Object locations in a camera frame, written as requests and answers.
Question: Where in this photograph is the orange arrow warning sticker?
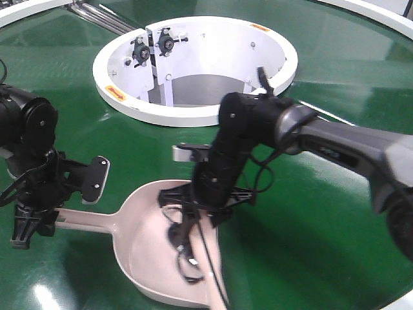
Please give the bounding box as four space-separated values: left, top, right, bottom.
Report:
105 85 127 102

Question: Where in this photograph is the green conveyor belt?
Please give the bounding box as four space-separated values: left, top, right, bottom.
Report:
1 1 412 309

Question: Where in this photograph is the white rim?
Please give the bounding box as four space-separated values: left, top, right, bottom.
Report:
1 0 73 27
320 0 412 39

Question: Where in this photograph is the black usb cable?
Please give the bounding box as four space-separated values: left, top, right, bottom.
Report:
161 206 206 284

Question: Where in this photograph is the white outer rim left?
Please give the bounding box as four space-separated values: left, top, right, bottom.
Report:
1 0 73 27

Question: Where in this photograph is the black wrist camera left side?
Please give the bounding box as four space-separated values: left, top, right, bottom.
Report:
81 156 110 205

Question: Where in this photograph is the white inner ring guard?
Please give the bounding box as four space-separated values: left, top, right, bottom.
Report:
92 16 298 127

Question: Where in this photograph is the steel rollers upper left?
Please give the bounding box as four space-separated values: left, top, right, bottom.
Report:
67 1 136 36

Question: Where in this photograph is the white outer rim right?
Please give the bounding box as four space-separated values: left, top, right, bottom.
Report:
320 0 412 39

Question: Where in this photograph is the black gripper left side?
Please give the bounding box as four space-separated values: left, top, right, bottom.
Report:
10 150 88 249

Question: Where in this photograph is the left green bearing block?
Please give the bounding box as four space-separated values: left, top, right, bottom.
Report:
130 37 151 68

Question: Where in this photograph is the beige hand brush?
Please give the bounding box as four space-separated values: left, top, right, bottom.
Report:
190 217 230 310

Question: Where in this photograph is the orange sticker far rim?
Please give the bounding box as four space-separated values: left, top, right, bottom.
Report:
250 23 270 32

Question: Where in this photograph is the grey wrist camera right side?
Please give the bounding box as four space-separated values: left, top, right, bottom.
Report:
172 143 211 162

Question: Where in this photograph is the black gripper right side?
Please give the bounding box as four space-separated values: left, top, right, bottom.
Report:
158 161 256 254

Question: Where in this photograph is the beige plastic dustpan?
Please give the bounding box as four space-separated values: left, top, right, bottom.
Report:
56 180 209 308

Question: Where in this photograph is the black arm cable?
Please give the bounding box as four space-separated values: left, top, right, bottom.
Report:
193 206 232 310

